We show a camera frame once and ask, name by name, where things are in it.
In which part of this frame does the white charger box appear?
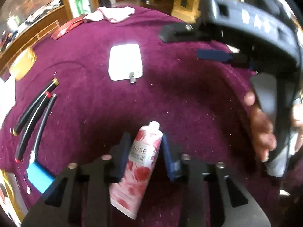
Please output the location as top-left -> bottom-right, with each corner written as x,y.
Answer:
108,44 -> 144,84

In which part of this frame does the blue box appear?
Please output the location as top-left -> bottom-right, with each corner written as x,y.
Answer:
26,162 -> 56,194

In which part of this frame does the black pen yellow tip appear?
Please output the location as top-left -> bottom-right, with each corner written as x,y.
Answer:
13,78 -> 59,136

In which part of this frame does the black pen red tip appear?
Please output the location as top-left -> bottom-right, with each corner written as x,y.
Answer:
15,91 -> 52,162

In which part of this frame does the yellow round tin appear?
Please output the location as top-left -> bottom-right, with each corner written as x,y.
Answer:
9,47 -> 38,81

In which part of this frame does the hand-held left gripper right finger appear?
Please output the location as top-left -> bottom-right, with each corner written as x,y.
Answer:
162,135 -> 271,227

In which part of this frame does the black pen silver tip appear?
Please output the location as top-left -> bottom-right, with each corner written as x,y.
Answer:
28,93 -> 58,168

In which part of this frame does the pink and white cloth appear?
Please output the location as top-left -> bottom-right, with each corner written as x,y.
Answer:
84,6 -> 135,24

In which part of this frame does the yellow printed packet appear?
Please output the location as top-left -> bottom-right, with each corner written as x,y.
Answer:
0,169 -> 29,226

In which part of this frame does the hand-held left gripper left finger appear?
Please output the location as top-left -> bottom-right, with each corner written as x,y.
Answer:
21,132 -> 132,227

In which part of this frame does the red packet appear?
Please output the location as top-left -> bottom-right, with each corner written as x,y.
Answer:
51,16 -> 87,40

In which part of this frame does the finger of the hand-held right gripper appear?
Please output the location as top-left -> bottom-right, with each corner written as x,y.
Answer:
196,48 -> 256,70
158,22 -> 206,43

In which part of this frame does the rose print cream tube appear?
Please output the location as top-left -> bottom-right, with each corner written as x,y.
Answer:
109,121 -> 164,220

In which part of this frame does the wooden shelf cabinet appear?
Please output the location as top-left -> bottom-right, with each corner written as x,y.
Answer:
0,3 -> 74,74

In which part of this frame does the person's right hand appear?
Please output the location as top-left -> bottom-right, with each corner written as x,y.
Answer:
244,91 -> 277,162

